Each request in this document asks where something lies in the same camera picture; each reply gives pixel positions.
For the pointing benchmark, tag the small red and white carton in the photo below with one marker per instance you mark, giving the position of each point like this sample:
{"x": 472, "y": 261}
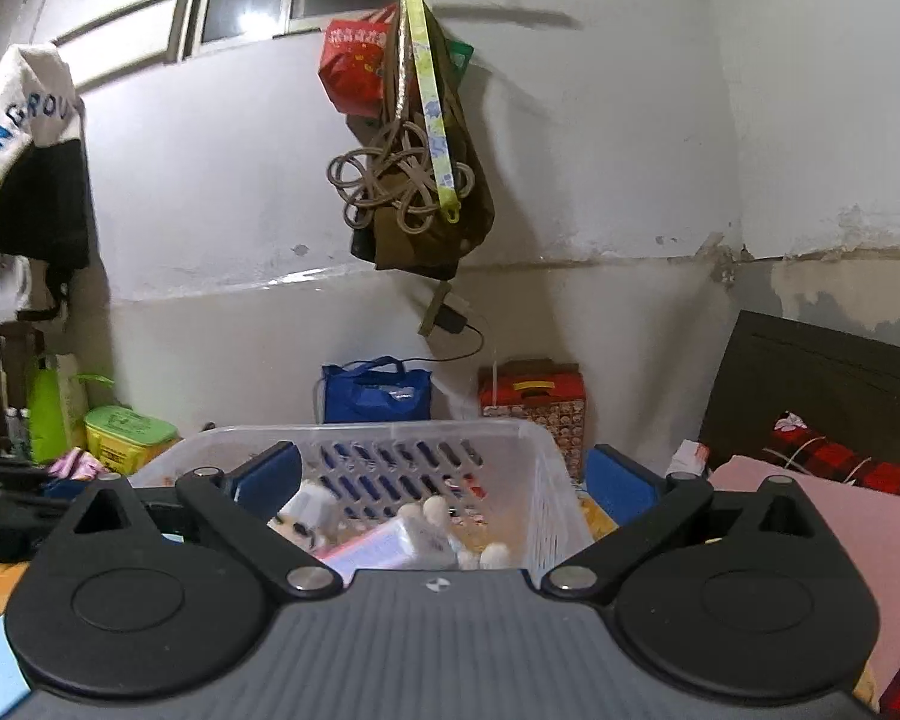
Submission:
{"x": 691, "y": 457}

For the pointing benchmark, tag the red patterned gift box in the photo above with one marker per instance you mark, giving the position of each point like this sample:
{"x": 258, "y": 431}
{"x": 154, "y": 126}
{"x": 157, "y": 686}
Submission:
{"x": 536, "y": 409}

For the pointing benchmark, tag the pink blanket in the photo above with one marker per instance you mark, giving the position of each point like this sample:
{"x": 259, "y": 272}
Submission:
{"x": 862, "y": 540}

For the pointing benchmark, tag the green bottle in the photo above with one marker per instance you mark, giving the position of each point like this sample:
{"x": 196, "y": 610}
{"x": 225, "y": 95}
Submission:
{"x": 49, "y": 412}

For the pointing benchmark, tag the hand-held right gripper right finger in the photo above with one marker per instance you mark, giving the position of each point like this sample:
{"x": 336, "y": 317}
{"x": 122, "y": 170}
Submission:
{"x": 621, "y": 486}

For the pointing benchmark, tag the red hanging bag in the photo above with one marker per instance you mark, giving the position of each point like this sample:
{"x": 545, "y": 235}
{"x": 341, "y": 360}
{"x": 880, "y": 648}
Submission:
{"x": 354, "y": 64}

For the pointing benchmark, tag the blue tote bag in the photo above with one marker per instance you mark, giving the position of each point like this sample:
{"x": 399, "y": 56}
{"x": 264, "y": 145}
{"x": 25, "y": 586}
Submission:
{"x": 375, "y": 394}

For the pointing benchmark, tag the white lettered garment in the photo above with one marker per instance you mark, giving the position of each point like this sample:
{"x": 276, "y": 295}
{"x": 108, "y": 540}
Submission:
{"x": 15, "y": 112}

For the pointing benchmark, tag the black hanging garment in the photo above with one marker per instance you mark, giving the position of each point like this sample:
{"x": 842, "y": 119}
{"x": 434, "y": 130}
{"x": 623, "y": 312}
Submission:
{"x": 41, "y": 210}

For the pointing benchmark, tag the yellow green lidded box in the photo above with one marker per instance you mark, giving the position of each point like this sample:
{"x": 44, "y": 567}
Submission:
{"x": 129, "y": 435}

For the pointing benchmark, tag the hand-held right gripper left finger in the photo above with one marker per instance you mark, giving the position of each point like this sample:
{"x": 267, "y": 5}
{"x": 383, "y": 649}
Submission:
{"x": 268, "y": 474}

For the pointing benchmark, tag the clear plastic basket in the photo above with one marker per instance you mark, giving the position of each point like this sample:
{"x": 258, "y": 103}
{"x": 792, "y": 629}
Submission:
{"x": 495, "y": 465}

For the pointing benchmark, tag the black power adapter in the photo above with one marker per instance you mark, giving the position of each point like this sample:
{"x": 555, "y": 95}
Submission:
{"x": 450, "y": 319}

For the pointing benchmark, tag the red plaid pillow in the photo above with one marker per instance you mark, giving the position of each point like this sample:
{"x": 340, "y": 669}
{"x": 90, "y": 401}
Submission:
{"x": 832, "y": 457}

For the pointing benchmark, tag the brown hanging bag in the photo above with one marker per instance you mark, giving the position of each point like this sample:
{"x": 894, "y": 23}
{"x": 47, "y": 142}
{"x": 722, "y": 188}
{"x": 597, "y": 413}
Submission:
{"x": 450, "y": 217}

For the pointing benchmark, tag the dark wooden headboard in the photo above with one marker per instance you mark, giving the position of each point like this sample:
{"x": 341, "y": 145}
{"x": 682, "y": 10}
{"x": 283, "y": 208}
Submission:
{"x": 817, "y": 375}

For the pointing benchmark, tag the green hanging bag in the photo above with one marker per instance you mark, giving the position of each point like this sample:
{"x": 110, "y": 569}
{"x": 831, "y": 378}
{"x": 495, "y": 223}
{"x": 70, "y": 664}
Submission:
{"x": 461, "y": 56}

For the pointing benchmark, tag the blue and white box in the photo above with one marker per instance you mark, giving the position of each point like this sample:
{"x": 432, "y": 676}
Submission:
{"x": 390, "y": 544}

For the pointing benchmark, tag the grey and white plush toy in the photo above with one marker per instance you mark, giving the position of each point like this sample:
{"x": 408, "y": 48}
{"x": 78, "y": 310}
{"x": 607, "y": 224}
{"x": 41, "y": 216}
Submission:
{"x": 439, "y": 517}

